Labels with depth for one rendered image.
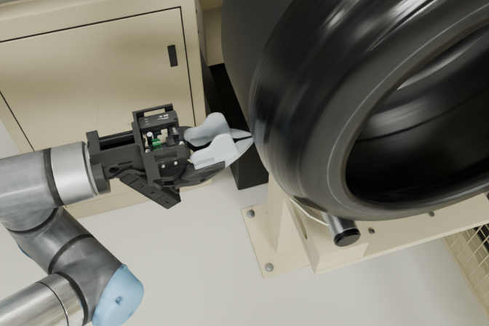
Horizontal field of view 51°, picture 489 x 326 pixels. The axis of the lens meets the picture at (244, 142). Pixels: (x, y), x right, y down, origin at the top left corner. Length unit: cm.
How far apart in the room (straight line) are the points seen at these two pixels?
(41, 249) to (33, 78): 73
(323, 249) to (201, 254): 98
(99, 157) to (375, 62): 34
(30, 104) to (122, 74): 25
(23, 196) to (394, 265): 141
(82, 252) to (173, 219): 120
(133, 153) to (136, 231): 125
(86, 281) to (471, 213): 70
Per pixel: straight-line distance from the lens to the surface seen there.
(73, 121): 152
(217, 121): 68
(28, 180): 66
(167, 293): 178
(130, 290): 67
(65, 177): 65
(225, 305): 174
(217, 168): 68
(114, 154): 64
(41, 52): 133
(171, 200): 74
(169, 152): 64
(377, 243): 97
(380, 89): 52
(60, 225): 73
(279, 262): 179
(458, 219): 104
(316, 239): 88
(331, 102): 52
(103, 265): 69
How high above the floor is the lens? 165
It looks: 54 degrees down
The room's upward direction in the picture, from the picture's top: straight up
